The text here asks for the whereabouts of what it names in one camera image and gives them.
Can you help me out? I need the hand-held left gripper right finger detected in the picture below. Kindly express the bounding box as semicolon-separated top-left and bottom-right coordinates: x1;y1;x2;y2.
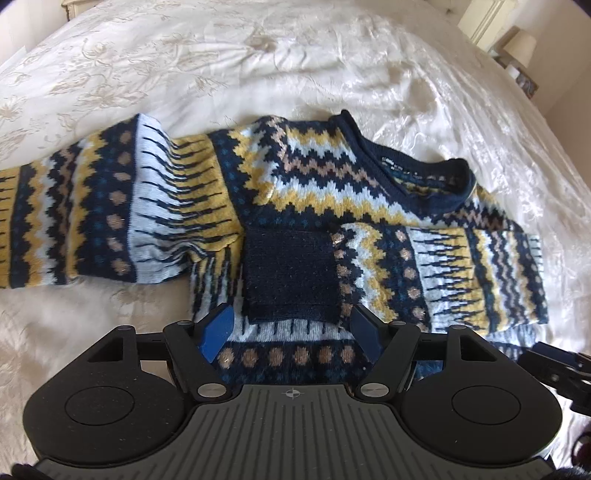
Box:
349;304;504;401

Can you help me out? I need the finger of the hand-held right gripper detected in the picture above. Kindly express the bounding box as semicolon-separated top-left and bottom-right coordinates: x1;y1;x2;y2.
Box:
517;340;591;416

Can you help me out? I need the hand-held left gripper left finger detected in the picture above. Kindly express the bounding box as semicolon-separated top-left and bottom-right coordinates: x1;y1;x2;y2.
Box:
87;304;236;402

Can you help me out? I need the navy yellow patterned knit sweater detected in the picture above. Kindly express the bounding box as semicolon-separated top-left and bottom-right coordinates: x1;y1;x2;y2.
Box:
0;109;550;386

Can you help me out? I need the cream embroidered bedspread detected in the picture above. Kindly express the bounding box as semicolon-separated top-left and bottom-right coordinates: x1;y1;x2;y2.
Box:
0;0;591;462

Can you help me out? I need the cream shade table lamp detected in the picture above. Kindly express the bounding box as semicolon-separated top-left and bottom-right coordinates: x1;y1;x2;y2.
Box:
501;28;537;70

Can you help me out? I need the cream panelled furniture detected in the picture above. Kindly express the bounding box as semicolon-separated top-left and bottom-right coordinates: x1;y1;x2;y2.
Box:
457;0;518;52

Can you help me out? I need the cream wooden furniture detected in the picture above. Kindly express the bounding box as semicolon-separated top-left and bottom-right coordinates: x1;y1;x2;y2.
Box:
62;0;95;21

